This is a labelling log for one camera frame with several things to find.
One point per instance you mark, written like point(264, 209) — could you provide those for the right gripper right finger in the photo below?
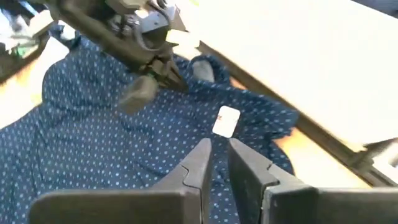
point(311, 207)

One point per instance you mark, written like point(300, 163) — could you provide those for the navy polka dot shirt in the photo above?
point(93, 149)

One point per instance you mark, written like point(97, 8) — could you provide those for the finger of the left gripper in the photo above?
point(171, 77)
point(138, 95)

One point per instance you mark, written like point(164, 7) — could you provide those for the black aluminium frame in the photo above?
point(342, 155)

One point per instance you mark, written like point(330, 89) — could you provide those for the light wooden desk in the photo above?
point(311, 56)

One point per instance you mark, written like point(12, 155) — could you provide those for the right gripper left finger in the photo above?
point(124, 207)

